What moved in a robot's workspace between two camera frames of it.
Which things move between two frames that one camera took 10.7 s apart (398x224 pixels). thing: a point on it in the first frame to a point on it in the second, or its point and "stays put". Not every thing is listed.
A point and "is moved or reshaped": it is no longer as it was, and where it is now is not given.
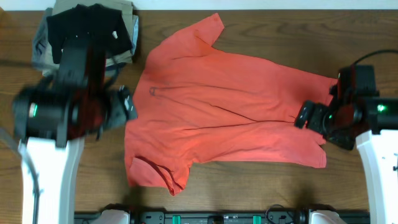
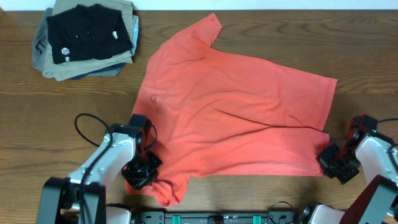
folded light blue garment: [135, 30] stays put
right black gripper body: [306, 115] to [331, 160]
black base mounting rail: [222, 218] stays put
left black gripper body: [121, 107] to [144, 179]
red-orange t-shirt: [192, 102] is moved or reshaped
